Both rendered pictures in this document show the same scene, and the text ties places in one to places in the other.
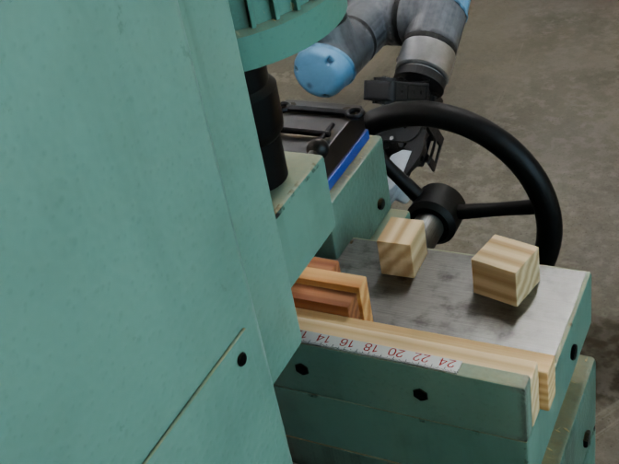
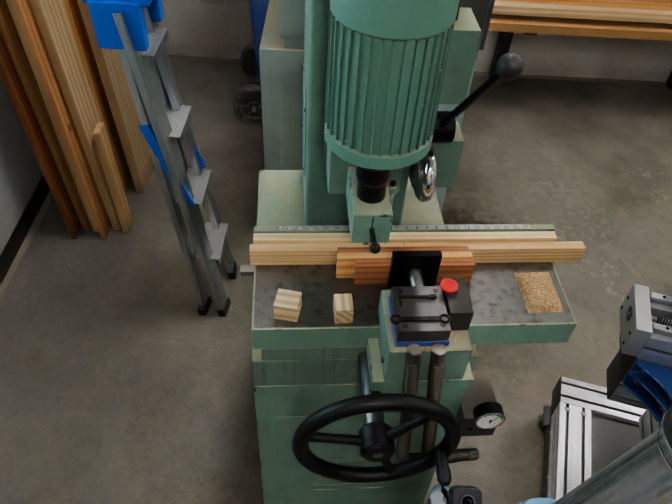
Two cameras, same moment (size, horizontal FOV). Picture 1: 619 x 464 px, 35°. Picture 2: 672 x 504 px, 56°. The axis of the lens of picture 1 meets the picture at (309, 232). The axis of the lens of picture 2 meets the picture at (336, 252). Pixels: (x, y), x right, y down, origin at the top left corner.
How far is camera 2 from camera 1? 142 cm
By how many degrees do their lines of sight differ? 92
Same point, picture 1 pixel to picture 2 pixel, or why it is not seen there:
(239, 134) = not seen: hidden behind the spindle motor
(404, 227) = (342, 303)
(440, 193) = (373, 433)
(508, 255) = (285, 297)
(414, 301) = (325, 294)
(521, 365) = (258, 237)
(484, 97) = not seen: outside the picture
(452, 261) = (319, 321)
